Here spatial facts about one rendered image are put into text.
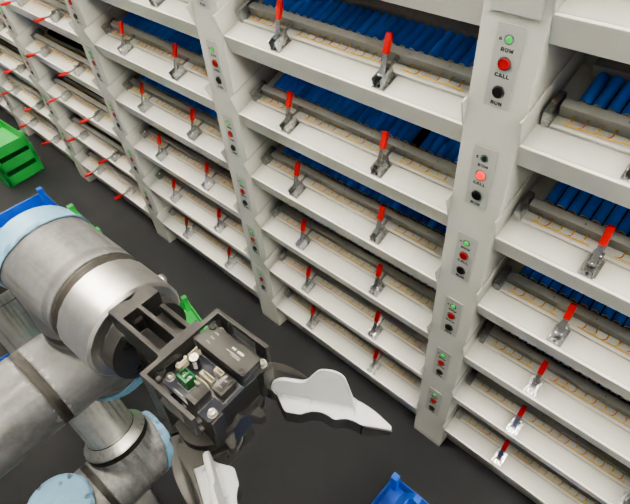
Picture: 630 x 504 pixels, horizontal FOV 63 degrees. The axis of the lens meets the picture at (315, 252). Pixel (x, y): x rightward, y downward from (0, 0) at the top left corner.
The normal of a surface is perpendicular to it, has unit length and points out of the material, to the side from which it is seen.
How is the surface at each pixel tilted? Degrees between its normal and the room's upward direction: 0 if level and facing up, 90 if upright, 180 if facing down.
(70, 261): 4
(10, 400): 33
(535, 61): 90
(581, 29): 108
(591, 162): 18
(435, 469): 0
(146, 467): 69
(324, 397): 86
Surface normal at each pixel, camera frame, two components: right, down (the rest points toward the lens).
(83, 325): -0.44, -0.11
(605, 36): -0.62, 0.75
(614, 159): -0.27, -0.48
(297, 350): -0.07, -0.69
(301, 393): -0.20, 0.66
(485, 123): -0.68, 0.56
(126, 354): 0.77, 0.46
